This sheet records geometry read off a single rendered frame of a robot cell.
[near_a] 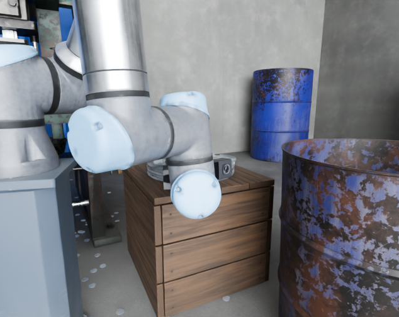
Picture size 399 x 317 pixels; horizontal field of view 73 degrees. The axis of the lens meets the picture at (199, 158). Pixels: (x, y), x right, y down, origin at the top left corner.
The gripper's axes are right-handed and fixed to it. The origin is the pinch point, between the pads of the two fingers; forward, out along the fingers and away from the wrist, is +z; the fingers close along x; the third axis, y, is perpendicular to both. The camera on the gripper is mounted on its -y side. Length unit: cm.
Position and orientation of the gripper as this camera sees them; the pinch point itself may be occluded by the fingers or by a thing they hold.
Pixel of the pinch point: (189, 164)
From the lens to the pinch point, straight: 74.7
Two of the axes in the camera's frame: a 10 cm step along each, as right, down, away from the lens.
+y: -9.9, 0.3, -1.3
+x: 0.1, 9.9, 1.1
